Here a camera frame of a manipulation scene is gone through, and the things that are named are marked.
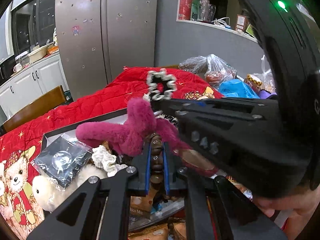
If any white black lace scrunchie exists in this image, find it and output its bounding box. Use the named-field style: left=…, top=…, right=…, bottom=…
left=146, top=68, right=177, bottom=101

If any wooden bead bracelet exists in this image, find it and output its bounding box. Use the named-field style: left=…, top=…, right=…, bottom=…
left=145, top=132, right=167, bottom=185

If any clear bag black card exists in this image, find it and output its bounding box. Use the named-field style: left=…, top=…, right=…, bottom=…
left=31, top=133, right=92, bottom=189

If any person right hand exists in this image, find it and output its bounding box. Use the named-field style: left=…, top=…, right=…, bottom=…
left=253, top=187, right=319, bottom=239

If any clear plastic food bag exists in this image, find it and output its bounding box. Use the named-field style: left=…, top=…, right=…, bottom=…
left=178, top=54, right=237, bottom=88

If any black storage box tray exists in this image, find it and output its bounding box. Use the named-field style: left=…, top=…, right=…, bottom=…
left=41, top=108, right=184, bottom=232

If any blue plastic bag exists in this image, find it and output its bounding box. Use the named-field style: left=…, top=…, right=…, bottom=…
left=218, top=79, right=259, bottom=99

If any white plush bunny toy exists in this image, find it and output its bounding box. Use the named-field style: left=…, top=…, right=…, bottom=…
left=31, top=164, right=108, bottom=213

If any purple grey fabric bag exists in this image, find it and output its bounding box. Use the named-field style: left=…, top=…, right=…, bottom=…
left=258, top=89, right=278, bottom=100

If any pink plush bear toy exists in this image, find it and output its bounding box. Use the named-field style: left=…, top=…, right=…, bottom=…
left=75, top=98, right=218, bottom=177

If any red bear print blanket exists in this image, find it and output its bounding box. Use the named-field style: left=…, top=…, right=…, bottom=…
left=0, top=66, right=225, bottom=240

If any red gift box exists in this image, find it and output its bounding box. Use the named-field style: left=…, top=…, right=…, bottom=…
left=178, top=0, right=193, bottom=20

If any silver double door refrigerator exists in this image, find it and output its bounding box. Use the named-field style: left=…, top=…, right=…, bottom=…
left=55, top=0, right=157, bottom=99

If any wooden chair back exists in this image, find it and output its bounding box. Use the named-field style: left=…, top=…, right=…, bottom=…
left=1, top=85, right=67, bottom=133

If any white kitchen cabinet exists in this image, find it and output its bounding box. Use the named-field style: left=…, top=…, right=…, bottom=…
left=1, top=53, right=69, bottom=119

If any white wall shelf unit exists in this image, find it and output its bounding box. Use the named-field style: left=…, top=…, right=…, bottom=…
left=176, top=0, right=257, bottom=42

